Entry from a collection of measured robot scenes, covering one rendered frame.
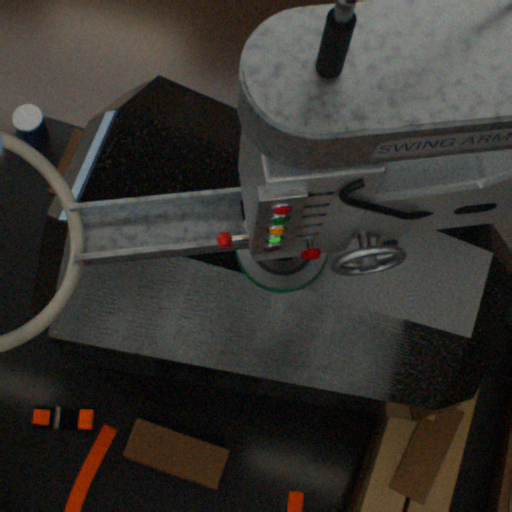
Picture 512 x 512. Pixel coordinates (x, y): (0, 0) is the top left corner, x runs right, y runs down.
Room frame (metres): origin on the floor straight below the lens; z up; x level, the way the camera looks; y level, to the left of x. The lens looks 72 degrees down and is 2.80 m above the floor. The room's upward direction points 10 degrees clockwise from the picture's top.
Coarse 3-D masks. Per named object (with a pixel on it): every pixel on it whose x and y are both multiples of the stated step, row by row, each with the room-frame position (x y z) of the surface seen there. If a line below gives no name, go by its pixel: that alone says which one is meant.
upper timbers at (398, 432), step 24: (384, 432) 0.36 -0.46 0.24; (408, 432) 0.37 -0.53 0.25; (456, 432) 0.40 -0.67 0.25; (384, 456) 0.29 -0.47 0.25; (456, 456) 0.33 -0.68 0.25; (384, 480) 0.23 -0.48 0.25; (360, 504) 0.15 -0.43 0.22; (384, 504) 0.16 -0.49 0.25; (408, 504) 0.17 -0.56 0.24; (432, 504) 0.18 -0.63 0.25
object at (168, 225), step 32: (192, 192) 0.66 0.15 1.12; (224, 192) 0.67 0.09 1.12; (96, 224) 0.56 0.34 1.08; (128, 224) 0.58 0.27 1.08; (160, 224) 0.59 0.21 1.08; (192, 224) 0.60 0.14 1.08; (224, 224) 0.62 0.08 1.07; (96, 256) 0.48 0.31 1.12; (128, 256) 0.50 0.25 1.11; (160, 256) 0.52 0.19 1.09
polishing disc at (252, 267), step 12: (240, 252) 0.62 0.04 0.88; (252, 264) 0.60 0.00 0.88; (264, 264) 0.61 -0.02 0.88; (276, 264) 0.61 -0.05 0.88; (288, 264) 0.62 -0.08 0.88; (300, 264) 0.62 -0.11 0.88; (312, 264) 0.63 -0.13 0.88; (252, 276) 0.57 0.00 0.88; (264, 276) 0.58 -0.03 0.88; (276, 276) 0.58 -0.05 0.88; (288, 276) 0.59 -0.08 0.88; (300, 276) 0.59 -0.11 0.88; (312, 276) 0.60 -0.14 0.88; (276, 288) 0.56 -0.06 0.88; (288, 288) 0.56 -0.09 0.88
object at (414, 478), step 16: (432, 416) 0.43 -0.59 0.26; (448, 416) 0.44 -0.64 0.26; (416, 432) 0.38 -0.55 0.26; (432, 432) 0.39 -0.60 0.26; (448, 432) 0.39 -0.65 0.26; (416, 448) 0.33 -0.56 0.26; (432, 448) 0.34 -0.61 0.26; (448, 448) 0.35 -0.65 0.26; (400, 464) 0.28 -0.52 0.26; (416, 464) 0.29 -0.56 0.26; (432, 464) 0.29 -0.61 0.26; (400, 480) 0.23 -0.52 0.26; (416, 480) 0.24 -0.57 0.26; (432, 480) 0.25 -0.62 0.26; (416, 496) 0.20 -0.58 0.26
